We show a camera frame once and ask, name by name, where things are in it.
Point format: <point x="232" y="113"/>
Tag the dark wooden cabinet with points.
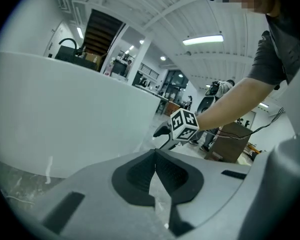
<point x="227" y="144"/>

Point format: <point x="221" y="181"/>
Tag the ceiling tube light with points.
<point x="80" y="32"/>
<point x="202" y="40"/>

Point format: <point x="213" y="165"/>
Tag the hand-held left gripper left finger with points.
<point x="95" y="209"/>

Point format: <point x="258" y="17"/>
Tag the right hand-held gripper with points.
<point x="185" y="125"/>

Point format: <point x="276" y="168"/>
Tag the open cardboard box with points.
<point x="92" y="61"/>

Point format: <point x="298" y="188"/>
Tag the large white tub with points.
<point x="65" y="109"/>

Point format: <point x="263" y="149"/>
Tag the clear soap bottle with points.
<point x="108" y="69"/>

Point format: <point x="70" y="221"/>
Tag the dark wooden staircase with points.
<point x="100" y="31"/>

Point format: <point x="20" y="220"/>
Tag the person's dark grey shirt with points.
<point x="272" y="59"/>

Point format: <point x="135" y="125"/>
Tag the person's right forearm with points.
<point x="227" y="104"/>

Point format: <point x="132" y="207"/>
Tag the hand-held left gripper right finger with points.
<point x="210" y="179"/>

